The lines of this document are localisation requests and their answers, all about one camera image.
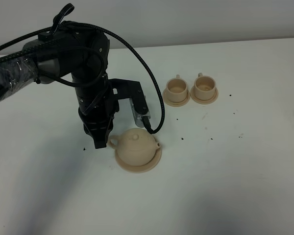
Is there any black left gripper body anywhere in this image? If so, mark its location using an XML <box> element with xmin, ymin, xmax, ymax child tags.
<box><xmin>75</xmin><ymin>73</ymin><xmax>118</xmax><ymax>134</ymax></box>

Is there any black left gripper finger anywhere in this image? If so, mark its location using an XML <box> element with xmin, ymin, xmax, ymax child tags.
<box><xmin>84</xmin><ymin>118</ymin><xmax>113</xmax><ymax>149</ymax></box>

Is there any beige clay teapot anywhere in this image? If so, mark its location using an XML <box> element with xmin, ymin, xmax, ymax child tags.
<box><xmin>107</xmin><ymin>128</ymin><xmax>161</xmax><ymax>166</ymax></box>

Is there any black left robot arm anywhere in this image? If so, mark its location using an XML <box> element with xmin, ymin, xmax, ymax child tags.
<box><xmin>0</xmin><ymin>21</ymin><xmax>119</xmax><ymax>149</ymax></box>

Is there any beige teapot saucer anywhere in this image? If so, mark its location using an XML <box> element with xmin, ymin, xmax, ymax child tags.
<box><xmin>114</xmin><ymin>147</ymin><xmax>162</xmax><ymax>173</ymax></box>

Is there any left beige cup saucer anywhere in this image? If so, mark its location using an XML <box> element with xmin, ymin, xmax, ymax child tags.
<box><xmin>162</xmin><ymin>89</ymin><xmax>191</xmax><ymax>107</ymax></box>

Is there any beige cup saucer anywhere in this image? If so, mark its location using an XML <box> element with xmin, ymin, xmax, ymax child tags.
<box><xmin>190</xmin><ymin>87</ymin><xmax>219</xmax><ymax>105</ymax></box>
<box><xmin>162</xmin><ymin>89</ymin><xmax>191</xmax><ymax>107</ymax></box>

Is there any left beige teacup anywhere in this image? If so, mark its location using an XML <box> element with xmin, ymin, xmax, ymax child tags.
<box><xmin>166</xmin><ymin>74</ymin><xmax>188</xmax><ymax>103</ymax></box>

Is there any beige teacup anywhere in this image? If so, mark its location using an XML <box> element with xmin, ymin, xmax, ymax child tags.
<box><xmin>166</xmin><ymin>74</ymin><xmax>188</xmax><ymax>103</ymax></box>
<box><xmin>193</xmin><ymin>73</ymin><xmax>216</xmax><ymax>101</ymax></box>

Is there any right beige cup saucer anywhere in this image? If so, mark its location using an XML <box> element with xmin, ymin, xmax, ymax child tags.
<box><xmin>190</xmin><ymin>87</ymin><xmax>219</xmax><ymax>105</ymax></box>

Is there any right beige teacup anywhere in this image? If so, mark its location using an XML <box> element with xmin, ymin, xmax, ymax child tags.
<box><xmin>193</xmin><ymin>73</ymin><xmax>216</xmax><ymax>101</ymax></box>

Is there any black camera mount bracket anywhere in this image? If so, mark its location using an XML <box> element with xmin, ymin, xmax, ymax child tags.
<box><xmin>109</xmin><ymin>78</ymin><xmax>148</xmax><ymax>115</ymax></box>

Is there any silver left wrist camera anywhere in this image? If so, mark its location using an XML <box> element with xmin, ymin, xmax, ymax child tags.
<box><xmin>129</xmin><ymin>98</ymin><xmax>151</xmax><ymax>128</ymax></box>

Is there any black braided camera cable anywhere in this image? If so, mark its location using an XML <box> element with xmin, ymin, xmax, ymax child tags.
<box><xmin>0</xmin><ymin>24</ymin><xmax>165</xmax><ymax>135</ymax></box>

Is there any black loose plug cable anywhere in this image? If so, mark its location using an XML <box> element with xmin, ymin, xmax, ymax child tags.
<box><xmin>35</xmin><ymin>2</ymin><xmax>118</xmax><ymax>116</ymax></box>

